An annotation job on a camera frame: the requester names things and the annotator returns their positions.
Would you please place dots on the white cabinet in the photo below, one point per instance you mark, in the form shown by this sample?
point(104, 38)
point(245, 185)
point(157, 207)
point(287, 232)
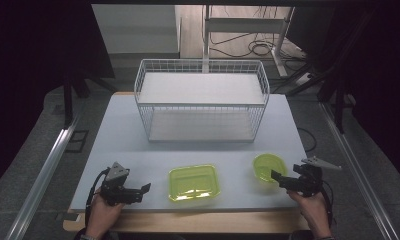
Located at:
point(134, 28)

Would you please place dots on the person's right hand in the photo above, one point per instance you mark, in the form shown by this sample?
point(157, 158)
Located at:
point(313, 210)

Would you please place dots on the white metal desk frame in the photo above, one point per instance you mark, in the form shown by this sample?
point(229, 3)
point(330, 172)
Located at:
point(246, 25)

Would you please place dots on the green rectangular plastic tray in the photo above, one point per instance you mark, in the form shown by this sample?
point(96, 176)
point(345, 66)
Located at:
point(194, 182)

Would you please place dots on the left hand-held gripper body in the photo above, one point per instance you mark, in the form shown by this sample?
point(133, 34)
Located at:
point(116, 173)

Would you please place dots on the wooden table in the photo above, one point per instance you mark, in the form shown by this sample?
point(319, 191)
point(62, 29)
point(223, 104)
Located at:
point(204, 222)

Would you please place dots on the black metal stand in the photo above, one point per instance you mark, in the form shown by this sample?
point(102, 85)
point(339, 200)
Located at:
point(338, 106)
point(68, 100)

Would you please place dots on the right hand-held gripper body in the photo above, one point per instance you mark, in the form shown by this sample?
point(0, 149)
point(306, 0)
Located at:
point(309, 180)

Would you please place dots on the green round plastic bowl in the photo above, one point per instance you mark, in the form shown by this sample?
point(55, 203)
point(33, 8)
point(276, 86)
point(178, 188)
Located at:
point(266, 166)

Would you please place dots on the aluminium rail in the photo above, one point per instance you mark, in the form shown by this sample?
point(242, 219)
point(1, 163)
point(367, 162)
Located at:
point(43, 180)
point(358, 173)

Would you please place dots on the person's left hand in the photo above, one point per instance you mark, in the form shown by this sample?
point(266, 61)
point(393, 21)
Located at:
point(101, 215)

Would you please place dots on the black floor plate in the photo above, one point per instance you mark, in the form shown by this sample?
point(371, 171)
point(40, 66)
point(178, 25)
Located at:
point(77, 141)

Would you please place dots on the light blue table board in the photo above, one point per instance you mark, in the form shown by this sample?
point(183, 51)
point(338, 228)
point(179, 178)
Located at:
point(138, 156)

